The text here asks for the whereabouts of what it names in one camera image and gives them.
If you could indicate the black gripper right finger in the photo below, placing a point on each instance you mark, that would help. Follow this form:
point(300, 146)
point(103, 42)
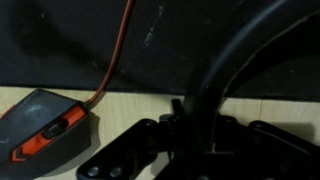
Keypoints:
point(266, 153)

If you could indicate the black desk mat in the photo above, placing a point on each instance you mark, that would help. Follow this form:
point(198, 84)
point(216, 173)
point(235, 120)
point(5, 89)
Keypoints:
point(66, 40)

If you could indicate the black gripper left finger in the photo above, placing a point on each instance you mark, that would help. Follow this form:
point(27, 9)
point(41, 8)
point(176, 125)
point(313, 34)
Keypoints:
point(133, 150)

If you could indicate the black red computer mouse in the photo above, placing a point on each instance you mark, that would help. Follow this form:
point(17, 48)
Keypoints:
point(43, 130)

